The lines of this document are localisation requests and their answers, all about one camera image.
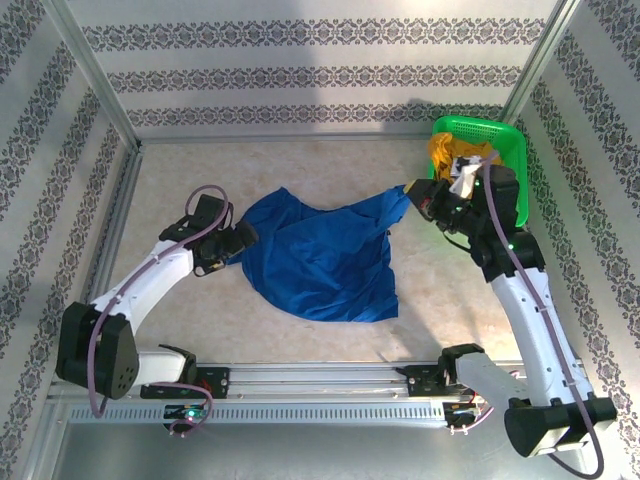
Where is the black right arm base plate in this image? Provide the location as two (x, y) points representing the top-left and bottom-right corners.
(398, 363), (499, 399)

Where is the green plastic basket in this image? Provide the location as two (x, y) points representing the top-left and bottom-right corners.
(428, 114), (530, 229)

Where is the orange cloth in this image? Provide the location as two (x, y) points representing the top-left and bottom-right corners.
(426, 131), (504, 182)

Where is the sheet metal shelf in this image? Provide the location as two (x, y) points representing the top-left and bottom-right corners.
(29, 399), (601, 480)

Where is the aluminium corner post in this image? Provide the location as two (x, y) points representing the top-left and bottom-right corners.
(42, 0), (144, 151)
(499, 0), (584, 124)

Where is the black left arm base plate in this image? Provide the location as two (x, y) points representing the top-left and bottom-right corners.
(139, 366), (232, 401)

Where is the aluminium table side rail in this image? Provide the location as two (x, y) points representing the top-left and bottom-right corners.
(67, 142), (146, 365)

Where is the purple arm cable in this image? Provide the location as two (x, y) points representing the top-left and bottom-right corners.
(85, 184), (234, 437)
(447, 149), (606, 477)

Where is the slotted metal cable duct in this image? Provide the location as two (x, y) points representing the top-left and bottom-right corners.
(67, 401), (451, 427)

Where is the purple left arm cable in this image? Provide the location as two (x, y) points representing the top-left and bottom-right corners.
(85, 184), (234, 437)

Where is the blue printed t-shirt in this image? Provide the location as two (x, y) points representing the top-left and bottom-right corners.
(225, 183), (415, 324)

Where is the aluminium table end rail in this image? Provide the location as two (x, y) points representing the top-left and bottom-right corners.
(137, 130), (436, 147)

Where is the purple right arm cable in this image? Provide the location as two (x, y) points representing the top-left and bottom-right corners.
(447, 149), (606, 477)

